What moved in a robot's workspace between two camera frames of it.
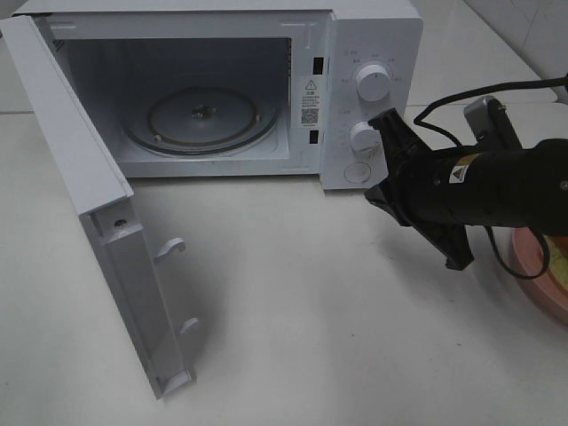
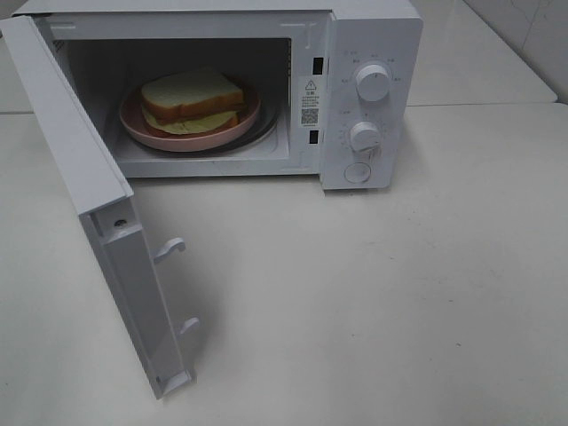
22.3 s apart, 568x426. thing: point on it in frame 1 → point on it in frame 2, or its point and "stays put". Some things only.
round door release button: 357,172 stays put
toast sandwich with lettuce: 559,258 → 192,102
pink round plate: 543,289 → 134,126
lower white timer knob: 365,138 stays put
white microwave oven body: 256,89 stays put
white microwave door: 132,269 stays put
